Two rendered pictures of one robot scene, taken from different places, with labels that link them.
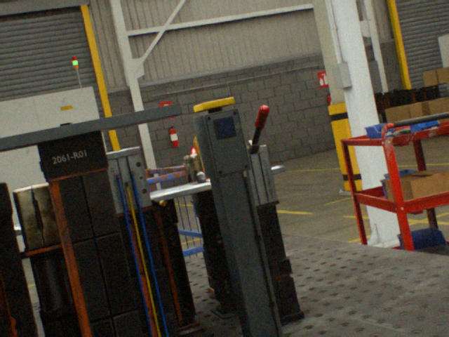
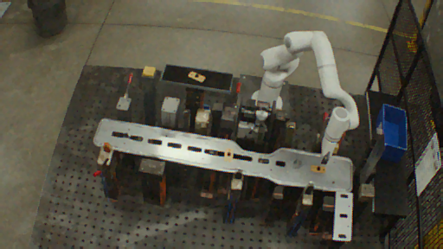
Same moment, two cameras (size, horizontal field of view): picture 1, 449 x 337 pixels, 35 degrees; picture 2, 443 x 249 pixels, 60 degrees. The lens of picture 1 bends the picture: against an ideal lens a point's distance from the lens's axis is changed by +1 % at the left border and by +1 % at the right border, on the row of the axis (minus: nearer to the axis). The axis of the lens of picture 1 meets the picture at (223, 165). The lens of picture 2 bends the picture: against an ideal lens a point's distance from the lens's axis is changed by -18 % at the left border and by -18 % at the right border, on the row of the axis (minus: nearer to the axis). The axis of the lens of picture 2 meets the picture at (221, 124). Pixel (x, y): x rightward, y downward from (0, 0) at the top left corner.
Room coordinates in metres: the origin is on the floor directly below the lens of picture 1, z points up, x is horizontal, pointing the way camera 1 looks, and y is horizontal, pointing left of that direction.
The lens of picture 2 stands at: (2.75, 0.97, 2.87)
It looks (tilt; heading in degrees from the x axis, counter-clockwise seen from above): 50 degrees down; 200
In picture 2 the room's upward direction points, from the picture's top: 8 degrees clockwise
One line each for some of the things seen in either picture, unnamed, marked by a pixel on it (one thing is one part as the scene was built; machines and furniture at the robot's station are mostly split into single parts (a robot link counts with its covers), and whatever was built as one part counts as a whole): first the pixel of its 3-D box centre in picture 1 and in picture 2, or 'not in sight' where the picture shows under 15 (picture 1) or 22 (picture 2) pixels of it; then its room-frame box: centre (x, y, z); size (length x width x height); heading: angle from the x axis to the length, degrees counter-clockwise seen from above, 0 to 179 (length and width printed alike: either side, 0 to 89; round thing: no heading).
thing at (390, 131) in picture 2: not in sight; (391, 133); (0.93, 1.35, 1.10); 0.30 x 0.17 x 0.13; 11
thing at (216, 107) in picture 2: (16, 293); (215, 130); (1.26, 0.41, 0.90); 0.05 x 0.05 x 0.40; 17
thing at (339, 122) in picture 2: not in sight; (338, 122); (1.30, 1.01, 1.37); 0.09 x 0.08 x 0.13; 131
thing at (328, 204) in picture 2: not in sight; (321, 216); (1.46, 1.13, 0.84); 0.11 x 0.10 x 0.28; 17
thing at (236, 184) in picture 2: not in sight; (233, 199); (1.59, 0.67, 0.87); 0.12 x 0.09 x 0.35; 17
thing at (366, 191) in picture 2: not in sight; (356, 207); (1.34, 1.31, 0.88); 0.08 x 0.08 x 0.36; 17
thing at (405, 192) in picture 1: (419, 208); not in sight; (3.65, -0.95, 0.49); 0.81 x 0.47 x 0.97; 6
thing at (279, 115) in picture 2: not in sight; (273, 139); (1.17, 0.71, 0.91); 0.07 x 0.05 x 0.42; 17
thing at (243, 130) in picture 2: not in sight; (252, 133); (1.21, 0.60, 0.94); 0.18 x 0.13 x 0.49; 107
